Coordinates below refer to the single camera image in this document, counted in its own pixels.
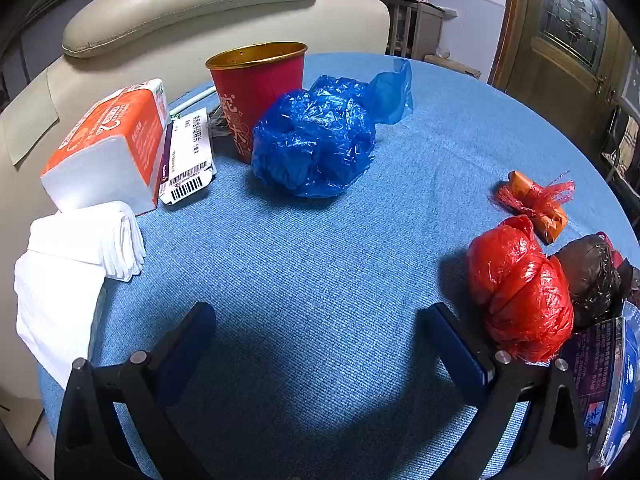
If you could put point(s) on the cardboard box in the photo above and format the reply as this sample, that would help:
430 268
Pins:
452 65

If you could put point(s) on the beige leather armchair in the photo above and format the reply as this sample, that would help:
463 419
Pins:
165 10

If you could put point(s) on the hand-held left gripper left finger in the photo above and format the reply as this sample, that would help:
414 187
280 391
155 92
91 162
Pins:
189 347

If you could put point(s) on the wooden glass-panel door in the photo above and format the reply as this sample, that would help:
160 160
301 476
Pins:
555 20

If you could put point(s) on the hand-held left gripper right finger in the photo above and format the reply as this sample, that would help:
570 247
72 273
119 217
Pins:
466 355

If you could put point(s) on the grey slatted cabinet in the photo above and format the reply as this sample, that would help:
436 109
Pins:
417 25

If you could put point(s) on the blue tablecloth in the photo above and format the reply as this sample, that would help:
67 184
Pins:
320 260

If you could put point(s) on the blue printed package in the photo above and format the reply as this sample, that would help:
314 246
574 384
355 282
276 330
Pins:
607 375

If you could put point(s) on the white folded tissue stack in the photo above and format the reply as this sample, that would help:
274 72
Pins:
70 270

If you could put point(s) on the orange tissue pack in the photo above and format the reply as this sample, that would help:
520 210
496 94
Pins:
107 150

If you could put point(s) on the black plastic bag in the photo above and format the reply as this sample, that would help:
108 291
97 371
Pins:
590 275

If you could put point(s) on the red plastic bag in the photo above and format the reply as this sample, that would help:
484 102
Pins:
520 290

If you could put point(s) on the orange wrapper with red net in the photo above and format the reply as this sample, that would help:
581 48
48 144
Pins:
532 200

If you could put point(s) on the red paper cup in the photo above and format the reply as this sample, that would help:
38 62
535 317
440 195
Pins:
265 87

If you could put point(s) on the white barcode medicine box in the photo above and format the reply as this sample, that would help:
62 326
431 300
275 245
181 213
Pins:
187 160

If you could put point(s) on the plaid fabric bag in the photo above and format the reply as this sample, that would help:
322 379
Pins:
620 145

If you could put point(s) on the blue plastic bag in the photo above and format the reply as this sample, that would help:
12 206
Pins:
315 140

